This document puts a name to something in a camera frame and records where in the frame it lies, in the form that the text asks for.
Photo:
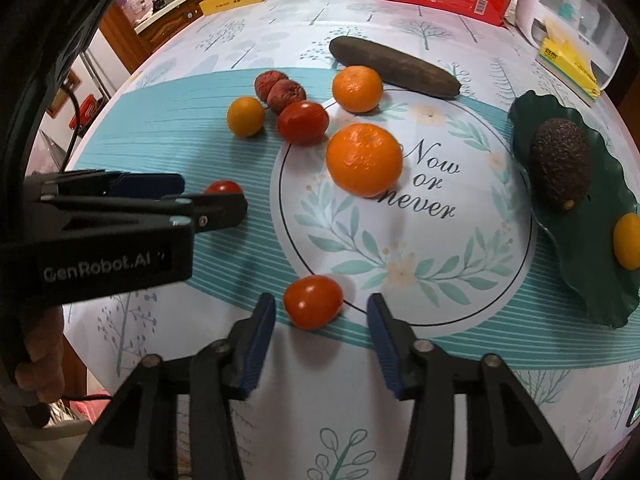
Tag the large orange mandarin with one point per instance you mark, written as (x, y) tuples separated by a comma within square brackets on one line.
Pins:
[(364, 160)]

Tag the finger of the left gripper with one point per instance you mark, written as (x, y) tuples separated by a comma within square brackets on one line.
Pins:
[(209, 212), (104, 183)]

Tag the red cherry tomato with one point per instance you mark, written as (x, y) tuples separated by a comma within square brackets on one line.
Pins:
[(313, 302), (223, 187)]

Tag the overripe brown banana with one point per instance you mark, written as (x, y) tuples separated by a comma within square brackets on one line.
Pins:
[(394, 67)]

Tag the small yellow citrus fruit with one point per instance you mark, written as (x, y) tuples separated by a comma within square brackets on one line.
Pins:
[(245, 116)]

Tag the left hand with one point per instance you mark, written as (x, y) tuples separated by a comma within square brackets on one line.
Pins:
[(43, 374)]

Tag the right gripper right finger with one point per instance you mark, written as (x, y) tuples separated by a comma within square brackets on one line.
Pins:
[(419, 371)]

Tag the yellow tissue pack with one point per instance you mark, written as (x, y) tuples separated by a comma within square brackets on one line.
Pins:
[(559, 54)]

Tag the printed tree tablecloth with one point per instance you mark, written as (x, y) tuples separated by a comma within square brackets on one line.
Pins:
[(454, 249)]

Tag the small orange mandarin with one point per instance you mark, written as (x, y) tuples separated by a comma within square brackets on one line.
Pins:
[(358, 89)]

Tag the dark red lychee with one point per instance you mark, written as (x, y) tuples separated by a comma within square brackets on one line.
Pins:
[(284, 93), (265, 81)]

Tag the yellow orange with sticker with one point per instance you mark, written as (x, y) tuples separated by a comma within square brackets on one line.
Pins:
[(626, 241)]

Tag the white plastic storage box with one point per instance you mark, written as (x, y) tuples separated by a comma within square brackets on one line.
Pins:
[(589, 23)]

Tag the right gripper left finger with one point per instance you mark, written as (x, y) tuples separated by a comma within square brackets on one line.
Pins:
[(226, 370)]

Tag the dark brown avocado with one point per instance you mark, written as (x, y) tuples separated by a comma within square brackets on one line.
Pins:
[(560, 165)]

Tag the dark green leaf plate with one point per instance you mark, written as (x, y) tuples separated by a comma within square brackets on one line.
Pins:
[(583, 237)]

